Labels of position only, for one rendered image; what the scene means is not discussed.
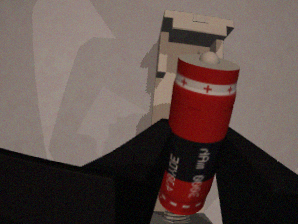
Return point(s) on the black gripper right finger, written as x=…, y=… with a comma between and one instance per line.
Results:
x=254, y=188

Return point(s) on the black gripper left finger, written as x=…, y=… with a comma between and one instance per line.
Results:
x=119, y=188

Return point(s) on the red and black battery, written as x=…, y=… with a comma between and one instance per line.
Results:
x=202, y=102

